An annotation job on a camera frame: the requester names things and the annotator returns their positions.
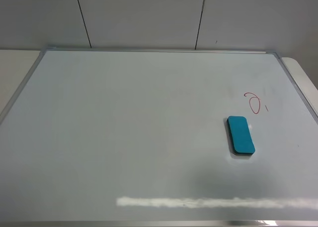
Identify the teal whiteboard eraser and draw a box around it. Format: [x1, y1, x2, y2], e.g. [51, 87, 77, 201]
[227, 116, 255, 156]

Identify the white aluminium-framed whiteboard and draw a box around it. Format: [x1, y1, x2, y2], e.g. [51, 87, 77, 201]
[0, 48, 318, 227]

